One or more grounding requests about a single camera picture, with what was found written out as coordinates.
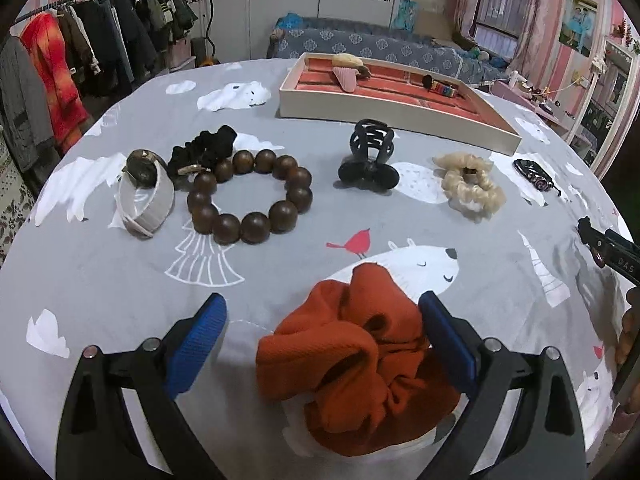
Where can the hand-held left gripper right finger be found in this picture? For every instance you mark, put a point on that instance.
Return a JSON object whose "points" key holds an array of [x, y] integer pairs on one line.
{"points": [[447, 345]]}

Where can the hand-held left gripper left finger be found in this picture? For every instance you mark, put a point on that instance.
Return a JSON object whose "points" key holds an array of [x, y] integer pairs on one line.
{"points": [[197, 345]]}

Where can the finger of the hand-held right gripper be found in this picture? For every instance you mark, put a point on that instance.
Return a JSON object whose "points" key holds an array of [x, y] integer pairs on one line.
{"points": [[617, 255]]}

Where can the orange fabric scrunchie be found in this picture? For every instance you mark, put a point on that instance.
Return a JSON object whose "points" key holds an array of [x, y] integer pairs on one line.
{"points": [[350, 355]]}

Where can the cream scrunchie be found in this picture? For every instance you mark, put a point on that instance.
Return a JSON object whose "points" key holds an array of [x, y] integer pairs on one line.
{"points": [[481, 195]]}

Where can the black hair claw clip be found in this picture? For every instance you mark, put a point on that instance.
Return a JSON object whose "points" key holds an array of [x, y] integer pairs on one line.
{"points": [[367, 175]]}

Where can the black scrunchie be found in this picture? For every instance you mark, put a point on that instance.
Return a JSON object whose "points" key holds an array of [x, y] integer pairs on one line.
{"points": [[205, 146]]}

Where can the jewelry tray with red lining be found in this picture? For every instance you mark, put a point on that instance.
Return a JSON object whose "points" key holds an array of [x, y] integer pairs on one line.
{"points": [[400, 121]]}

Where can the person's right hand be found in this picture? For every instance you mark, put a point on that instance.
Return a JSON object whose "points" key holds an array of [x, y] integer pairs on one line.
{"points": [[631, 325]]}

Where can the grey printed bedsheet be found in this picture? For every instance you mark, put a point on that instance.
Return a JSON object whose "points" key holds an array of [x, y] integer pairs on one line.
{"points": [[125, 285]]}

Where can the black patterned hair clip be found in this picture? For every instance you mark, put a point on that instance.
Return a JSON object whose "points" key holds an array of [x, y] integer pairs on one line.
{"points": [[530, 170]]}

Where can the white framed mirror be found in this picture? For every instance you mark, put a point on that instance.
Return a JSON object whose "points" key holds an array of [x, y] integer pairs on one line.
{"points": [[617, 105]]}

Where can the pink side table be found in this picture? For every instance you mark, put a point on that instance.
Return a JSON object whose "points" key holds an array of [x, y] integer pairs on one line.
{"points": [[530, 102]]}

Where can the red artificial flowers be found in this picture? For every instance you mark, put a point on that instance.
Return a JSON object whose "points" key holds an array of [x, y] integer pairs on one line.
{"points": [[625, 32]]}

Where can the patterned beige rug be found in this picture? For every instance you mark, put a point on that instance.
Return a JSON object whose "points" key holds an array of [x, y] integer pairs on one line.
{"points": [[12, 195]]}

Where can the colourful hair clip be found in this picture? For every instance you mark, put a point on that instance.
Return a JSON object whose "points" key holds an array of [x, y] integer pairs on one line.
{"points": [[442, 89]]}

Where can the pink curtain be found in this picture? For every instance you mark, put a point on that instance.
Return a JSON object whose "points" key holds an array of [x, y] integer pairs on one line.
{"points": [[542, 15]]}

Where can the window with lace curtain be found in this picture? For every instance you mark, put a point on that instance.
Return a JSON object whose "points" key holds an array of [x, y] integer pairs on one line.
{"points": [[500, 10]]}

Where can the garment steamer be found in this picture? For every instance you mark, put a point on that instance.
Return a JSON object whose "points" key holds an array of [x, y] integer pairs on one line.
{"points": [[207, 52]]}

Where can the beige plush hair clip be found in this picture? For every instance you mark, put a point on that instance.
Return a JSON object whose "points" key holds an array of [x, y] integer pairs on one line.
{"points": [[347, 60]]}

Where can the sofa with blue cover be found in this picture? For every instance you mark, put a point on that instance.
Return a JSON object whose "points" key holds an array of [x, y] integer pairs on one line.
{"points": [[380, 42]]}

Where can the row of hanging clothes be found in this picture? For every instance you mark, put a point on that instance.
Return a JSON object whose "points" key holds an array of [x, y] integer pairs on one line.
{"points": [[100, 45]]}

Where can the turquoise cloth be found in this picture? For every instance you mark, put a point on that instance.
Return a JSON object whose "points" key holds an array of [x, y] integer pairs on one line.
{"points": [[406, 15]]}

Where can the blue bag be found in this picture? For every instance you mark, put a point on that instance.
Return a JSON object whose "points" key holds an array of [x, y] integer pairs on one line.
{"points": [[290, 22]]}

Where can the white wardrobe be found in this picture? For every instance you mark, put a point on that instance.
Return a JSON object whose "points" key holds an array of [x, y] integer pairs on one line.
{"points": [[300, 10]]}

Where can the wall poster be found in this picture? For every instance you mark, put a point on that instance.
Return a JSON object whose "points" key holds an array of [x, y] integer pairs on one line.
{"points": [[579, 25]]}

